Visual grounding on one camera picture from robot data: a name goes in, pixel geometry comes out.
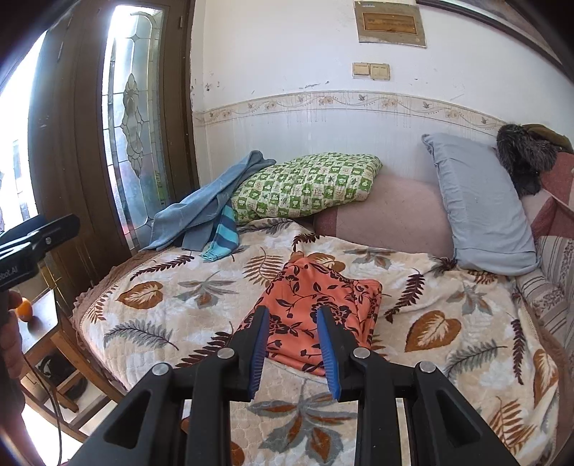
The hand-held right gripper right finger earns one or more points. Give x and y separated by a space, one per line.
329 354

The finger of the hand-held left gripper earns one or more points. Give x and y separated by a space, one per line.
54 230

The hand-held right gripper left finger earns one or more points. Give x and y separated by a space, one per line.
259 354

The orange floral garment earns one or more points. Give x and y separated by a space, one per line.
314 291

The person's left forearm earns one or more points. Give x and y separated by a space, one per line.
9 367

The person's left hand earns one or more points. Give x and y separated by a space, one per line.
11 302

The orange fruit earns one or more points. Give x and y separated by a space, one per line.
24 310

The wooden side table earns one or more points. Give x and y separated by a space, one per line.
45 322

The wooden door with glass panel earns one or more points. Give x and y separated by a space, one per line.
80 134

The leaf print blanket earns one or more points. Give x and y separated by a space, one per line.
179 286

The dark object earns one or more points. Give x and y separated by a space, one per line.
58 372

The blue striped garment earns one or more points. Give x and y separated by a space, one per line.
224 235

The blue-grey sweater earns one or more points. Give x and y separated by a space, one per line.
202 206

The mauve bed cover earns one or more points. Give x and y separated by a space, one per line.
403 215

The green checked pillow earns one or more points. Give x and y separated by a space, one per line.
309 183

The grey-blue pillow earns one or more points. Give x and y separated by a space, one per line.
480 210

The pink striped throw blanket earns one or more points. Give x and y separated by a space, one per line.
556 269

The dark fur hat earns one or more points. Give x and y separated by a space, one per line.
524 161

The olive cloth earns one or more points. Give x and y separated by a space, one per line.
551 134

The beige wall switch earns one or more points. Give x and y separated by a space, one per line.
380 71
361 70

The framed wall plaque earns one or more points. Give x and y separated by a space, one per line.
390 22

